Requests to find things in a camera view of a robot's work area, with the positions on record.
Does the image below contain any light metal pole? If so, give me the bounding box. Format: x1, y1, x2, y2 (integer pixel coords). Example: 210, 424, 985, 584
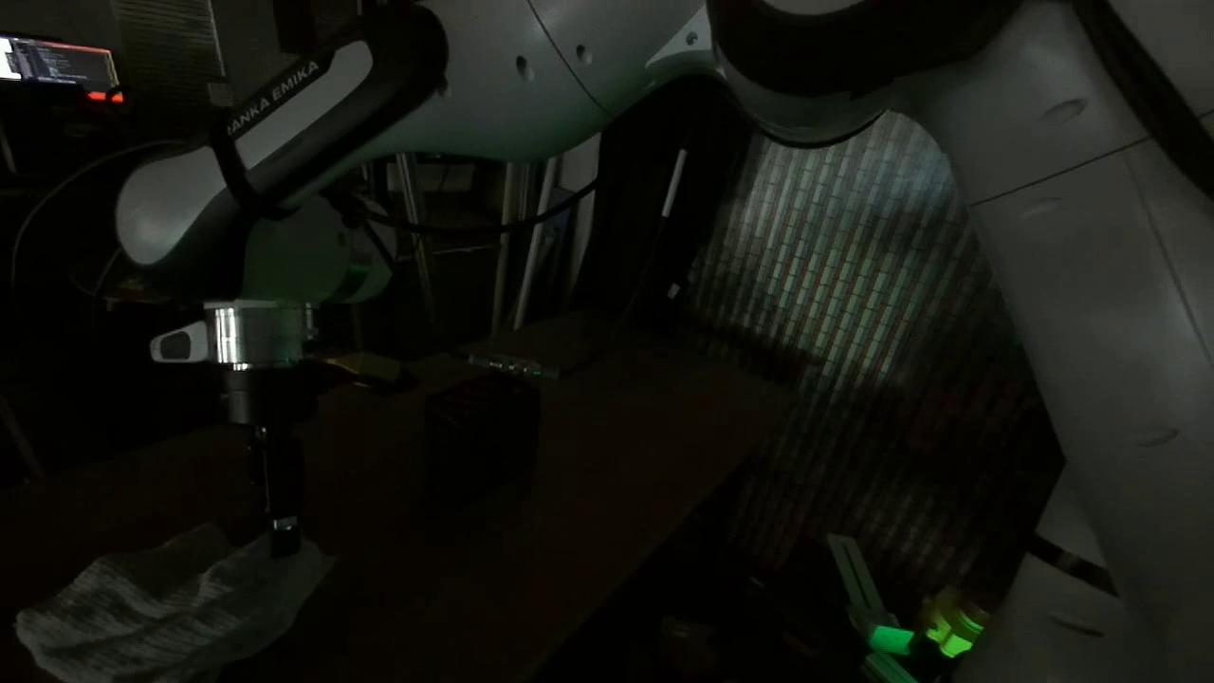
507, 157, 567, 333

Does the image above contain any black box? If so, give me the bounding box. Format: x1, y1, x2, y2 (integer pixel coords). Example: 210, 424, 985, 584
421, 370, 545, 502

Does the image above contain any green glowing clamp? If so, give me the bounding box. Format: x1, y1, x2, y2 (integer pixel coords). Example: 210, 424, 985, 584
865, 598, 998, 675

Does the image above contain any lit computer monitor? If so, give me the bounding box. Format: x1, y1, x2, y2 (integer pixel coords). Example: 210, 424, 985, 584
0, 33, 125, 95

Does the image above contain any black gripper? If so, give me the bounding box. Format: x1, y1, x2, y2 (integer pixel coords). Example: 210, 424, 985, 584
221, 362, 317, 560

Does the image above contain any white terry towel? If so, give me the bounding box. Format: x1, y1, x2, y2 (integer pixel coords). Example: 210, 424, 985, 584
11, 520, 333, 683

